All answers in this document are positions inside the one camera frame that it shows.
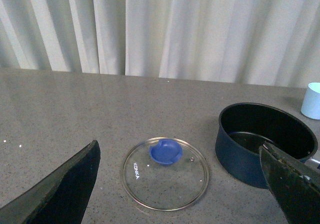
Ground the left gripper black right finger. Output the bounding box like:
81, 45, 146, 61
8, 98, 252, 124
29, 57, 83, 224
259, 142, 320, 223

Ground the light blue cup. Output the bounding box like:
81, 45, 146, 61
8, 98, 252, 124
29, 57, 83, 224
300, 82, 320, 120

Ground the glass lid with blue knob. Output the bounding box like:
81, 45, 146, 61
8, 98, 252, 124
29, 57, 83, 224
120, 137, 210, 211

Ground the white curtain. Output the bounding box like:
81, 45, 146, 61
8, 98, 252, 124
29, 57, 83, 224
0, 0, 320, 87

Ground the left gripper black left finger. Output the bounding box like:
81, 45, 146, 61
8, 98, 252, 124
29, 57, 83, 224
0, 140, 101, 223

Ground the dark blue saucepan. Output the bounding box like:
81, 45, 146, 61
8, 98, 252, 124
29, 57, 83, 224
215, 103, 318, 189

